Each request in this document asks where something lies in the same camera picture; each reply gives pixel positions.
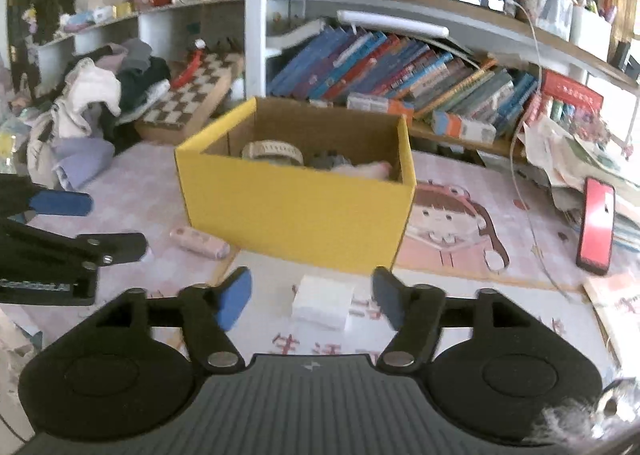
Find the pink and white carton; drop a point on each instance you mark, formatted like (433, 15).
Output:
(377, 104)

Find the red box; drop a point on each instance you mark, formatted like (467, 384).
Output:
(572, 90)

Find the clear pen holder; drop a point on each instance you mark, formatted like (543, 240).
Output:
(554, 12)

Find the pink and white booklet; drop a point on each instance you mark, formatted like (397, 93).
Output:
(620, 315)

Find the pink plush pig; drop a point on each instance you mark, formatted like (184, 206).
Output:
(365, 170)

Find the grey fluffy fur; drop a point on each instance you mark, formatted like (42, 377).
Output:
(570, 422)

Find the pink checkered printed tablecloth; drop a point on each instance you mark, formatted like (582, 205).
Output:
(150, 175)

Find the beige measuring tape roll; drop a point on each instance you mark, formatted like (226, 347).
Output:
(272, 151)

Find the orange and white carton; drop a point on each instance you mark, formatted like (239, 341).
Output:
(462, 127)

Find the yellow cardboard box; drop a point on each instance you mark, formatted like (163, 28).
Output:
(300, 215)

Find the white shelf unit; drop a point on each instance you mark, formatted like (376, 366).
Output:
(255, 10)

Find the small black object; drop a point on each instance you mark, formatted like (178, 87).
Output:
(625, 55)

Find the row of books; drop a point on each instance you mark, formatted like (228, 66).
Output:
(390, 70)

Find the white lamp bar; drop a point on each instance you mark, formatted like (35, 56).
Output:
(390, 22)

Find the pink oblong case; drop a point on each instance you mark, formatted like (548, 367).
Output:
(200, 241)

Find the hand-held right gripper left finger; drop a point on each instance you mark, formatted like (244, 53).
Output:
(234, 297)

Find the red plastic toy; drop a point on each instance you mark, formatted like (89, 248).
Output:
(189, 67)

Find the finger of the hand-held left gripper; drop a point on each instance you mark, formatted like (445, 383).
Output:
(60, 204)
(115, 246)

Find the stack of papers and books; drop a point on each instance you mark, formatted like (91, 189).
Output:
(570, 160)

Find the white storage bin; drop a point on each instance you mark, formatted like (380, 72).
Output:
(590, 32)

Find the wooden chessboard box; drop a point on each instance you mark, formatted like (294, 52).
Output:
(185, 105)

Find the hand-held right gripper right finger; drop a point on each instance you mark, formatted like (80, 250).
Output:
(392, 297)

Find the pile of clothes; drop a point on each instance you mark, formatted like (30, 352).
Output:
(90, 100)

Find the phone with red screen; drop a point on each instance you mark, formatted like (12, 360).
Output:
(596, 225)

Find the grey toy car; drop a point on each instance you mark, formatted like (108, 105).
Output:
(325, 161)

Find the small white rectangular box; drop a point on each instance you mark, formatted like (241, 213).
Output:
(322, 302)

